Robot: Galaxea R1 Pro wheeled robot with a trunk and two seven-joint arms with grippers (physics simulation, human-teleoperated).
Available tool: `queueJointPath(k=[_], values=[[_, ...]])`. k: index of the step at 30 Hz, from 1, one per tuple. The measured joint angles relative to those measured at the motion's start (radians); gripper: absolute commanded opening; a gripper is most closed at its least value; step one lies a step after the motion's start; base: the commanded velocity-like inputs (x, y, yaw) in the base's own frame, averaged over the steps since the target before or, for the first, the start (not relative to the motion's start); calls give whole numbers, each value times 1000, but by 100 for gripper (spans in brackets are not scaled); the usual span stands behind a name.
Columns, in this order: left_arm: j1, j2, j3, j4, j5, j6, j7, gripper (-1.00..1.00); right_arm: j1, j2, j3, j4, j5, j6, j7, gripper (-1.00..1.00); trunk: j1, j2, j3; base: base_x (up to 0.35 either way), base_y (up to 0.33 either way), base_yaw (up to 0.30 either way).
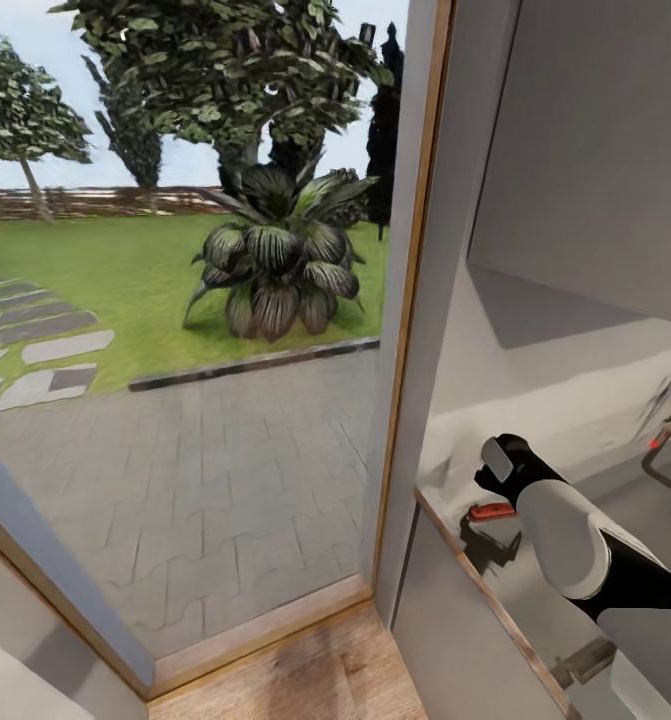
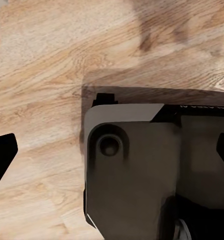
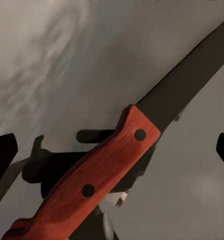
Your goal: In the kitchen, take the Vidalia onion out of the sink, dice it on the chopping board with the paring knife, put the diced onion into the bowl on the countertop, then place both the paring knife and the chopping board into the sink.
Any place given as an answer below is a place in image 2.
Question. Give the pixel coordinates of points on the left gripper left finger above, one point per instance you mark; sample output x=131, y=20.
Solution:
x=8, y=151

